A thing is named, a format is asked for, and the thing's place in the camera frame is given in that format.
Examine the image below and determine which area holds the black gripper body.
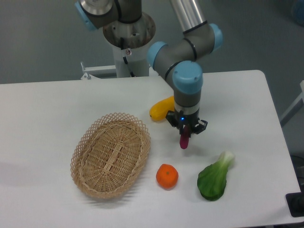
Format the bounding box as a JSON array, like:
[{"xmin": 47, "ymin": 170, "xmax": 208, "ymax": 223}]
[{"xmin": 166, "ymin": 110, "xmax": 208, "ymax": 134}]

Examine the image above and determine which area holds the purple sweet potato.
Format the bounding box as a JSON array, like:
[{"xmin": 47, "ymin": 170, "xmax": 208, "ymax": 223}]
[{"xmin": 180, "ymin": 126, "xmax": 189, "ymax": 149}]

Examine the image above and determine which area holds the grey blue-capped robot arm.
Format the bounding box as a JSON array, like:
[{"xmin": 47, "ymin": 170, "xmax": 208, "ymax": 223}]
[{"xmin": 75, "ymin": 0, "xmax": 223, "ymax": 138}]

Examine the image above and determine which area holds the yellow mango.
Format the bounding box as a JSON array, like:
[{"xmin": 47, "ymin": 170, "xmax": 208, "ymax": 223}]
[{"xmin": 149, "ymin": 96, "xmax": 174, "ymax": 122}]

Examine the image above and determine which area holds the orange tangerine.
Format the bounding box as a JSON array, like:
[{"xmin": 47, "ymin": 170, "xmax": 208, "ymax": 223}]
[{"xmin": 156, "ymin": 164, "xmax": 179, "ymax": 190}]

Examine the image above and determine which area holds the green bok choy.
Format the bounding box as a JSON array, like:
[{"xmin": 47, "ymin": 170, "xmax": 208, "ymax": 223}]
[{"xmin": 197, "ymin": 151, "xmax": 235, "ymax": 201}]

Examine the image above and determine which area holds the woven wicker basket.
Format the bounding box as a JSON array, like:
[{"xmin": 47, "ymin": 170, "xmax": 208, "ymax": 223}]
[{"xmin": 70, "ymin": 113, "xmax": 151, "ymax": 199}]

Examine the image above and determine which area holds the white table leg right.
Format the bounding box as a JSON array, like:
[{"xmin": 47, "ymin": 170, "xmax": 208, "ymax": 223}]
[{"xmin": 279, "ymin": 81, "xmax": 304, "ymax": 127}]

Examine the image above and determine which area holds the black device at table edge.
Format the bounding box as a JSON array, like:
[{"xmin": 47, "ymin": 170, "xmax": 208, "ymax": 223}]
[{"xmin": 285, "ymin": 192, "xmax": 304, "ymax": 218}]

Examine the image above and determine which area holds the blue object top right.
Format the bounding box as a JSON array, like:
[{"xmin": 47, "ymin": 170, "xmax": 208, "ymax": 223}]
[{"xmin": 291, "ymin": 0, "xmax": 304, "ymax": 26}]

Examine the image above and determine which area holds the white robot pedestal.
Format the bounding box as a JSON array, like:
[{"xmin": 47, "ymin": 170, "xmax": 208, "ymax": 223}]
[{"xmin": 103, "ymin": 12, "xmax": 156, "ymax": 78}]

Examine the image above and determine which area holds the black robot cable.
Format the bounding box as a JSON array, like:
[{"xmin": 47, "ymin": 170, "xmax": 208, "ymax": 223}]
[{"xmin": 119, "ymin": 37, "xmax": 136, "ymax": 78}]

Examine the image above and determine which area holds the white metal frame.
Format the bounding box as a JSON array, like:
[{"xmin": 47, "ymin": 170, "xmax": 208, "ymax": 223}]
[{"xmin": 80, "ymin": 62, "xmax": 117, "ymax": 80}]

